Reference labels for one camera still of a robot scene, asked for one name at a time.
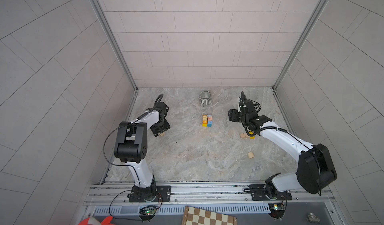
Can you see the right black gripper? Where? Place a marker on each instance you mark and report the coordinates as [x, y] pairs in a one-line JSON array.
[[232, 115]]

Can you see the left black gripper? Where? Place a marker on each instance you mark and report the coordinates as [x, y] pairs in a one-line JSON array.
[[166, 125]]

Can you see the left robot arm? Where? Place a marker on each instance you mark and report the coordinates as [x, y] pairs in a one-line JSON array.
[[132, 145]]

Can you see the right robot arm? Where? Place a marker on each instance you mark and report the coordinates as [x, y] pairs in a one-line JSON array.
[[315, 169]]

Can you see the plain wooden block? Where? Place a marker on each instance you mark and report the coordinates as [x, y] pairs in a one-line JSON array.
[[244, 135]]

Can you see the wooden cylinder block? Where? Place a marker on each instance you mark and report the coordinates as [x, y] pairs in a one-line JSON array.
[[251, 155]]

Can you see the ribbed silver cup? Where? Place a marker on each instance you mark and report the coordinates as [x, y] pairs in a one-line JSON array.
[[205, 98]]

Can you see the left green circuit board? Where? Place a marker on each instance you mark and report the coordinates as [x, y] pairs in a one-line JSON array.
[[147, 213]]

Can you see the checkered chess board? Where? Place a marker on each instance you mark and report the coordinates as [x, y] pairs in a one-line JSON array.
[[195, 216]]

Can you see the right circuit board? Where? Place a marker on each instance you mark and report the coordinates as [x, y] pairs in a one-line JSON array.
[[277, 211]]

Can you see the red white object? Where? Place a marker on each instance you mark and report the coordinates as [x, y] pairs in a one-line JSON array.
[[94, 221]]

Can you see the small metal fitting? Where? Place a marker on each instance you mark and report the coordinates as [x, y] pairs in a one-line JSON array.
[[312, 218]]

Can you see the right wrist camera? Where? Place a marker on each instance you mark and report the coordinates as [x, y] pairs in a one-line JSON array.
[[240, 102]]

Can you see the aluminium mounting rail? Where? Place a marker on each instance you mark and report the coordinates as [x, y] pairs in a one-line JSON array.
[[182, 193]]

